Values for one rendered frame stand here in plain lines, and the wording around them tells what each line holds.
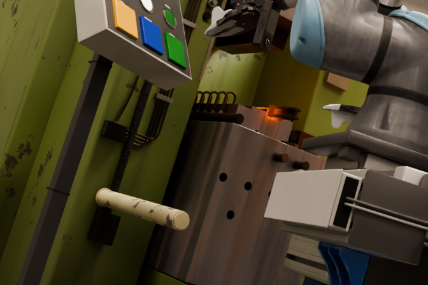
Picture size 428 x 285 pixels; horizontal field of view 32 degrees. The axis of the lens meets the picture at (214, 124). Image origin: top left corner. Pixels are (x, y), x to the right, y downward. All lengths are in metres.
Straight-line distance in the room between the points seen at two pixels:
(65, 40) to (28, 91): 0.21
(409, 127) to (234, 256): 1.00
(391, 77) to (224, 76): 1.49
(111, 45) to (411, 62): 0.72
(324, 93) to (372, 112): 1.28
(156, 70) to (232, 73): 0.91
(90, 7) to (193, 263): 0.75
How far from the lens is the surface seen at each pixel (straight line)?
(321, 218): 0.88
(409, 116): 1.20
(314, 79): 2.48
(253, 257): 2.12
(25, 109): 2.46
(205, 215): 2.02
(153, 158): 2.15
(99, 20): 1.64
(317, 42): 1.20
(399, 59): 1.22
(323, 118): 2.48
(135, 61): 1.74
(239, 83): 2.69
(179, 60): 1.82
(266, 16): 1.71
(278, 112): 2.16
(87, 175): 2.07
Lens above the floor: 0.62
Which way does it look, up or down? 8 degrees up
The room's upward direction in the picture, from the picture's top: 17 degrees clockwise
